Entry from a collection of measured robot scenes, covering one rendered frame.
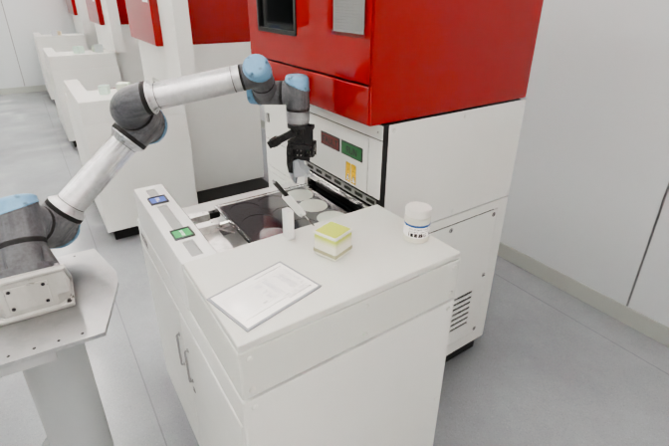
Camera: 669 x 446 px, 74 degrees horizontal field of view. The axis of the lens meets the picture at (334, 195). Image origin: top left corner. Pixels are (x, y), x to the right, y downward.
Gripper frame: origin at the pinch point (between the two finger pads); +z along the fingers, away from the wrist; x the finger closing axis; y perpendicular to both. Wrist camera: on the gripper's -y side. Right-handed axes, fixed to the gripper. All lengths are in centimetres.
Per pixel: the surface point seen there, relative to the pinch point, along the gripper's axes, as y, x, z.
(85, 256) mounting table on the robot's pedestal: -55, -40, 18
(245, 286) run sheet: 10, -58, 2
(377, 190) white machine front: 30.4, -5.0, -2.0
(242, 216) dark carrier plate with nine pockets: -12.6, -14.8, 9.2
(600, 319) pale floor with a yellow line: 139, 89, 98
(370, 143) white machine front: 26.8, -2.1, -16.2
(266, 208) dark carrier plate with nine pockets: -7.5, -7.0, 9.1
